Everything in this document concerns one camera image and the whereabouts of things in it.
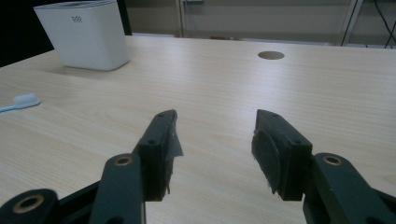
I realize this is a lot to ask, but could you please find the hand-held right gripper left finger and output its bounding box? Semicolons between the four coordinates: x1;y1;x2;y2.
132;108;185;203

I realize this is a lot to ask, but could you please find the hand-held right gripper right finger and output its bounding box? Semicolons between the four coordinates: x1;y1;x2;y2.
250;108;314;202

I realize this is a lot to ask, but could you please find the white square plastic container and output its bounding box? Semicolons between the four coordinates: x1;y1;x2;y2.
33;0;131;72

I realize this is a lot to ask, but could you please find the light blue toothbrush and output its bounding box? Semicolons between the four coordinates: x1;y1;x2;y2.
0;92;42;114

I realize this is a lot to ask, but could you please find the metal stand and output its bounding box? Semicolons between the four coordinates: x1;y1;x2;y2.
340;0;364;48

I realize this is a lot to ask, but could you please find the black cable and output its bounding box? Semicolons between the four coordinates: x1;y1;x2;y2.
373;0;396;49

